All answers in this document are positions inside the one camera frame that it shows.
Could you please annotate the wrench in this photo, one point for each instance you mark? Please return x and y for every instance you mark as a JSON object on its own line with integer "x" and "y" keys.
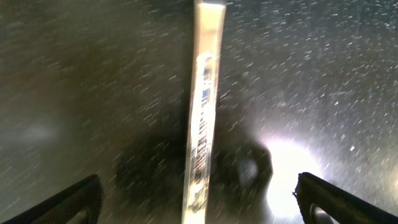
{"x": 202, "y": 124}

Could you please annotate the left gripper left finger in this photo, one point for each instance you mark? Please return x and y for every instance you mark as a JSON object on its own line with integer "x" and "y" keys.
{"x": 71, "y": 202}

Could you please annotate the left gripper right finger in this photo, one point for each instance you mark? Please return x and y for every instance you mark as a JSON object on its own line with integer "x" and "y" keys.
{"x": 339, "y": 202}

